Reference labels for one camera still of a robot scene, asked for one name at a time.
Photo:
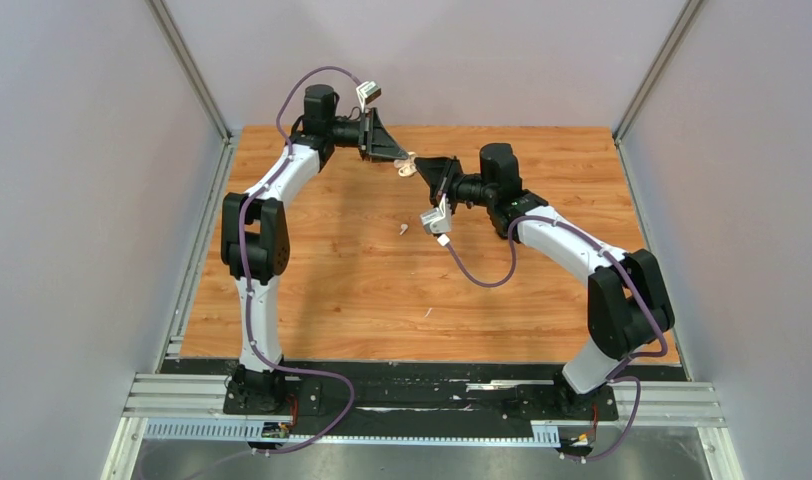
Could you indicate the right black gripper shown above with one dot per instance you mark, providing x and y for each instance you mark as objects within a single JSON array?
[{"x": 439, "y": 174}]

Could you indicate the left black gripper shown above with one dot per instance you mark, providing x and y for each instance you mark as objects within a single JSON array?
[{"x": 375, "y": 143}]

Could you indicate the white earbud charging case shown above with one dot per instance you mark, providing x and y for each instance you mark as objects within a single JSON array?
[{"x": 406, "y": 167}]

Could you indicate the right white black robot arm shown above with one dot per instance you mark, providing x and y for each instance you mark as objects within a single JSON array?
[{"x": 628, "y": 306}]

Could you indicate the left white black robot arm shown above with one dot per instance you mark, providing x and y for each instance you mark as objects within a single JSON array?
[{"x": 255, "y": 244}]

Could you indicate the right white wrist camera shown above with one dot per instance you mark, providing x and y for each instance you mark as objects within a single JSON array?
[{"x": 438, "y": 220}]

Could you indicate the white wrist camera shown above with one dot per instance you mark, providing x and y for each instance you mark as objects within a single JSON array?
[
  {"x": 366, "y": 93},
  {"x": 438, "y": 220}
]

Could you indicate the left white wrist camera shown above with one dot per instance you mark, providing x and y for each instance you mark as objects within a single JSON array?
[{"x": 366, "y": 93}]

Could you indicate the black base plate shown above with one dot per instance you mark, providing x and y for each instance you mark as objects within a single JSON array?
[{"x": 419, "y": 399}]

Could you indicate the left aluminium corner post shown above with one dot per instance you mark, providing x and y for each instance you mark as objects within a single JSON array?
[{"x": 175, "y": 39}]

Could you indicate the aluminium corner post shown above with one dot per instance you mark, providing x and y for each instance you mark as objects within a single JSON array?
[
  {"x": 672, "y": 42},
  {"x": 175, "y": 39}
]

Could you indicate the right aluminium corner post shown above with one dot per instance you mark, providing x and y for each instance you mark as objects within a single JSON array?
[{"x": 672, "y": 42}]

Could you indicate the aluminium frame rail front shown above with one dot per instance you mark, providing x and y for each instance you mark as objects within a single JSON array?
[{"x": 662, "y": 403}]

